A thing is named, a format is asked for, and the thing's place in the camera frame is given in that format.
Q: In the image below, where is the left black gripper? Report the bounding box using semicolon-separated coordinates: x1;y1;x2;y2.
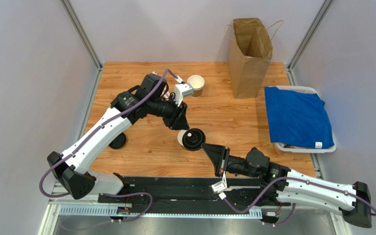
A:
149;95;190;132

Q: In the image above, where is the kraft paper cup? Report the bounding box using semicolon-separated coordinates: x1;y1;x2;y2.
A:
187;75;205;98
177;130;187;150

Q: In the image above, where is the black coffee cup lid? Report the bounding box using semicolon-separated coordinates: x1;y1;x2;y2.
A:
182;128;206;151

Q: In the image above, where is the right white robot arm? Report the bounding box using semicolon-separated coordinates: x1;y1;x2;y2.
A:
201;143;376;228

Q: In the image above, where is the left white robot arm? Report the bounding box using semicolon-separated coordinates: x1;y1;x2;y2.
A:
44;73;194;200

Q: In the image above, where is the white plastic basket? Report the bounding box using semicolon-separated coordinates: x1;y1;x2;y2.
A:
273;85;337;154

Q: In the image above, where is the blue cloth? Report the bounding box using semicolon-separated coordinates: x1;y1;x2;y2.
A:
264;86;335;149

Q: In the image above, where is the brown paper bag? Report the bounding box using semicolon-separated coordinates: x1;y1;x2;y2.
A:
224;18;284;99

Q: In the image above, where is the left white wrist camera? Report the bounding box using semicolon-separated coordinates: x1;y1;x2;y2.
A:
174;83;194;107

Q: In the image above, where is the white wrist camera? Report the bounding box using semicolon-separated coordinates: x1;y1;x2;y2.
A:
174;83;194;107
211;171;228;194

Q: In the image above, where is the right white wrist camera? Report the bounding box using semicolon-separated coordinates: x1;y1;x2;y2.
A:
211;171;228;194

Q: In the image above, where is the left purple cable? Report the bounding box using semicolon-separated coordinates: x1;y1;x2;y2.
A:
39;68;184;224

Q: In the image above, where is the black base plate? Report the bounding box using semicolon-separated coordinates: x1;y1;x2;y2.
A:
67;176;293;216

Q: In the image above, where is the aluminium rail frame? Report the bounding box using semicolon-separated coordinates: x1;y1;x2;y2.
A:
39;178;351;235

